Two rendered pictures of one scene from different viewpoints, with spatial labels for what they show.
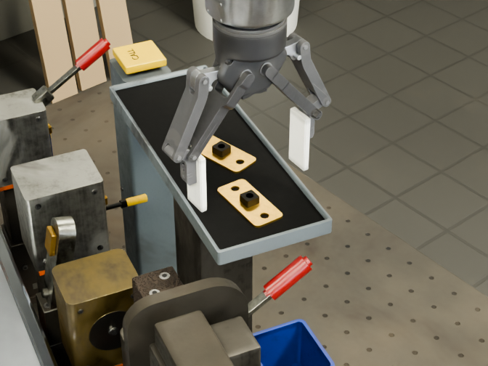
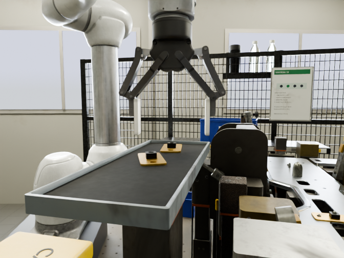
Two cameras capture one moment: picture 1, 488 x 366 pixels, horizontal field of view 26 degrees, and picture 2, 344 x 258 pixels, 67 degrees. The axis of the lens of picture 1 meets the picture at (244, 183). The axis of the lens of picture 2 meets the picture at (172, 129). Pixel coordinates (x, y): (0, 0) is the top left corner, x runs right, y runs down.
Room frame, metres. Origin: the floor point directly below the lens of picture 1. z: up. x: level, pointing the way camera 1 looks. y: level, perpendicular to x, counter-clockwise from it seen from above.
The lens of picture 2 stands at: (1.34, 0.30, 1.25)
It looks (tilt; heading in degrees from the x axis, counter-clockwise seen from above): 6 degrees down; 218
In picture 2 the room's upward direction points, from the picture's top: straight up
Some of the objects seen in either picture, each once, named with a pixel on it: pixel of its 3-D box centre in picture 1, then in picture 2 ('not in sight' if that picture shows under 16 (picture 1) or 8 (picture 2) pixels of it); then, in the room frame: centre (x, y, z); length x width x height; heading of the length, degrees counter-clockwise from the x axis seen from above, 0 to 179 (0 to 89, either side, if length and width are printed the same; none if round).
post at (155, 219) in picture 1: (148, 190); not in sight; (1.29, 0.15, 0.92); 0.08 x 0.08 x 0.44; 24
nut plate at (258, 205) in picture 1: (249, 200); (171, 145); (0.94, -0.01, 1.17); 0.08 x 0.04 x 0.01; 34
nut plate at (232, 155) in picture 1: (221, 149); (151, 155); (1.04, 0.03, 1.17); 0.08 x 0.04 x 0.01; 48
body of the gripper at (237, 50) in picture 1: (249, 52); (172, 46); (0.94, -0.01, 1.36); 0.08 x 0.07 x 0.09; 124
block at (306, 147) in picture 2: not in sight; (305, 179); (-0.03, 0.07, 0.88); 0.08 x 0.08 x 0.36; 24
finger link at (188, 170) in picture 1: (181, 164); (216, 103); (0.90, 0.07, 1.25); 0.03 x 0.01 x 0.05; 124
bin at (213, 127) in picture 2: not in sight; (229, 130); (-0.02, -0.34, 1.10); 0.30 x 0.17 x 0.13; 107
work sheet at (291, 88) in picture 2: not in sight; (290, 94); (-0.27, -0.07, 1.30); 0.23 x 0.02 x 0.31; 114
